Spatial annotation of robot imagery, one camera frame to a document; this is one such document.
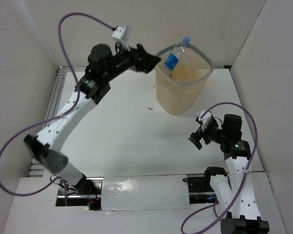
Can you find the blue cap labelled bottle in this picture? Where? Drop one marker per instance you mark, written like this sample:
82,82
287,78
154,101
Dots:
176,54

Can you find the clear bottle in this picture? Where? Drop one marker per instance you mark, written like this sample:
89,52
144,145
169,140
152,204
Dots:
188,66

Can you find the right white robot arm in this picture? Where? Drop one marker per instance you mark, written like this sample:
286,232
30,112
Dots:
233,187

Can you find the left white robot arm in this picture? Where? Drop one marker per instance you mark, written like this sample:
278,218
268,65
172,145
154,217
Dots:
46,145

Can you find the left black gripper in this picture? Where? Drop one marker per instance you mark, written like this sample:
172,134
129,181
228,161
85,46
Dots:
138,58

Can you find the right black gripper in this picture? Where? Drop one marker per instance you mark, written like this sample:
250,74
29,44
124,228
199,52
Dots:
198,134

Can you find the beige mesh waste bin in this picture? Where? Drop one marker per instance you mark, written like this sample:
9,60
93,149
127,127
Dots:
176,92

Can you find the white front cover panel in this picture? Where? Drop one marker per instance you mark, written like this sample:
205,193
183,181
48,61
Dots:
131,193

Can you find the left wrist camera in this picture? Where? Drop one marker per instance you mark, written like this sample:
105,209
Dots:
121,35

